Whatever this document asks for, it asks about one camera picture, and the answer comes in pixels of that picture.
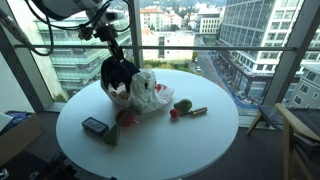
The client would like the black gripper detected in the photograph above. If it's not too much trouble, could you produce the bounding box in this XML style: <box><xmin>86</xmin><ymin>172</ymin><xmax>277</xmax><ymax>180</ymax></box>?
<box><xmin>78</xmin><ymin>24</ymin><xmax>126</xmax><ymax>65</ymax></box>

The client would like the dark navy cloth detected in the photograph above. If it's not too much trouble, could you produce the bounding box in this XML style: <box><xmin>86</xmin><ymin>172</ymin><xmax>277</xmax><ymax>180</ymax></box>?
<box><xmin>100</xmin><ymin>55</ymin><xmax>141</xmax><ymax>95</ymax></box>

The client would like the grey vertical window mullion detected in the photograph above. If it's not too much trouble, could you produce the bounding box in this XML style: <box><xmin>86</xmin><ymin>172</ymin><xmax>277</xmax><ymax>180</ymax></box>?
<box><xmin>127</xmin><ymin>0</ymin><xmax>145</xmax><ymax>70</ymax></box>

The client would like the white plastic bag red print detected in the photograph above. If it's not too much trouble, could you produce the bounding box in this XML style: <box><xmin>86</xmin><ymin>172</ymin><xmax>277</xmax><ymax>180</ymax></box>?
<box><xmin>101</xmin><ymin>68</ymin><xmax>175</xmax><ymax>115</ymax></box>

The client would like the olive green cloth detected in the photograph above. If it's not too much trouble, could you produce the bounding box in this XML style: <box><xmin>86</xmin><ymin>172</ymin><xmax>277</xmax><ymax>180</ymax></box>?
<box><xmin>128</xmin><ymin>105</ymin><xmax>144</xmax><ymax>117</ymax></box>

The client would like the large red ball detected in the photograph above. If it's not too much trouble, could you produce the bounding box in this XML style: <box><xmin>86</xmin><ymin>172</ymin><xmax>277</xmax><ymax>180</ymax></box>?
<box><xmin>115</xmin><ymin>109</ymin><xmax>136</xmax><ymax>128</ymax></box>

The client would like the small black box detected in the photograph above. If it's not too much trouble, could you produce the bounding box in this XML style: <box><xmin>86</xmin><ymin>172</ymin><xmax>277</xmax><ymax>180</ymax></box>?
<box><xmin>81</xmin><ymin>116</ymin><xmax>110</xmax><ymax>138</ymax></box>

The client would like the small red ball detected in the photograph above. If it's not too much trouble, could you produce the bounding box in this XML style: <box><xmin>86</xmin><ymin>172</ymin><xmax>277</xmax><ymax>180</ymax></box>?
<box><xmin>169</xmin><ymin>108</ymin><xmax>180</xmax><ymax>119</ymax></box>

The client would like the green pear shaped toy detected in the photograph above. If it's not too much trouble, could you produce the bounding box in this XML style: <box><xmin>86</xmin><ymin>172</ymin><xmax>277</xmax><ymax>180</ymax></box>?
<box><xmin>101</xmin><ymin>123</ymin><xmax>122</xmax><ymax>147</ymax></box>

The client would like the green avocado toy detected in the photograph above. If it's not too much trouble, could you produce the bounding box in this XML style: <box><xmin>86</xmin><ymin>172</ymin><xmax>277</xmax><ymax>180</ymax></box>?
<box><xmin>173</xmin><ymin>98</ymin><xmax>193</xmax><ymax>114</ymax></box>

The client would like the grey slanted window column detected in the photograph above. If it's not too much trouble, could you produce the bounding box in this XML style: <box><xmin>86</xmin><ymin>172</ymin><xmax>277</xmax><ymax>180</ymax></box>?
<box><xmin>0</xmin><ymin>8</ymin><xmax>46</xmax><ymax>113</ymax></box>
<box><xmin>263</xmin><ymin>0</ymin><xmax>320</xmax><ymax>107</ymax></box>

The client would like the brown tube with dark cap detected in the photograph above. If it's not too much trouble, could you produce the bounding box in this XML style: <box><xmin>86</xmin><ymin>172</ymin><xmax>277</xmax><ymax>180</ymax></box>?
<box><xmin>179</xmin><ymin>106</ymin><xmax>209</xmax><ymax>117</ymax></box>

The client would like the blue plastic package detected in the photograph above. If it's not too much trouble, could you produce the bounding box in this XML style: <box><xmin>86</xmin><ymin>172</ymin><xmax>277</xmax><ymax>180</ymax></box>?
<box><xmin>4</xmin><ymin>110</ymin><xmax>36</xmax><ymax>126</ymax></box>

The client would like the black floor equipment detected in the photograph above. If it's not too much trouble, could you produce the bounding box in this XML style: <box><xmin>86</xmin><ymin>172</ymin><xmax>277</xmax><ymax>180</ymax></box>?
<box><xmin>29</xmin><ymin>151</ymin><xmax>81</xmax><ymax>180</ymax></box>

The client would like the brown cardboard box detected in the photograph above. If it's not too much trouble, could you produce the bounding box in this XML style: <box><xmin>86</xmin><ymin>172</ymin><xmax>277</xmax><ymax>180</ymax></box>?
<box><xmin>0</xmin><ymin>114</ymin><xmax>45</xmax><ymax>168</ymax></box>

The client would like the wooden chair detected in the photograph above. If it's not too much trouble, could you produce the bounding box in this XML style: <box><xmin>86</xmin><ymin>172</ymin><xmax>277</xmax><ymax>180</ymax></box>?
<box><xmin>246</xmin><ymin>102</ymin><xmax>320</xmax><ymax>180</ymax></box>

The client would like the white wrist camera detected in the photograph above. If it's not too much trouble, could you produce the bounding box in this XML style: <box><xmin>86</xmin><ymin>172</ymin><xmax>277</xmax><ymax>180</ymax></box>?
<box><xmin>99</xmin><ymin>10</ymin><xmax>126</xmax><ymax>25</ymax></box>

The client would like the grey horizontal window rail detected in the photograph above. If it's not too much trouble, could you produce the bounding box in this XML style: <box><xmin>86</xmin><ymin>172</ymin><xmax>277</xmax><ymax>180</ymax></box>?
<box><xmin>13</xmin><ymin>44</ymin><xmax>320</xmax><ymax>53</ymax></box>

